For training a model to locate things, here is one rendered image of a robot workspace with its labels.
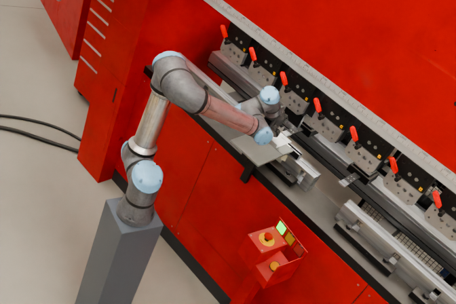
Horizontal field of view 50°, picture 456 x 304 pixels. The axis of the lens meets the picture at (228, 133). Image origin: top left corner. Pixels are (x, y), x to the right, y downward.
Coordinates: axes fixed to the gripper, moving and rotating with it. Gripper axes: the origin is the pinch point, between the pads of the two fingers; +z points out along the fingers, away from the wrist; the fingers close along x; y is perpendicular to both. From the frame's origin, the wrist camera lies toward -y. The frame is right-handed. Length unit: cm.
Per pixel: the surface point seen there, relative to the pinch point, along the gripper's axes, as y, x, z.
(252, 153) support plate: -13.8, -2.0, -5.4
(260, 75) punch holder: 15.1, 22.4, -9.1
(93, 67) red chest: -30, 157, 67
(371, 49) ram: 41, -18, -39
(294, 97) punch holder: 16.6, 1.9, -10.8
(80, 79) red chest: -41, 168, 81
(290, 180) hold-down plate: -7.4, -17.9, 12.4
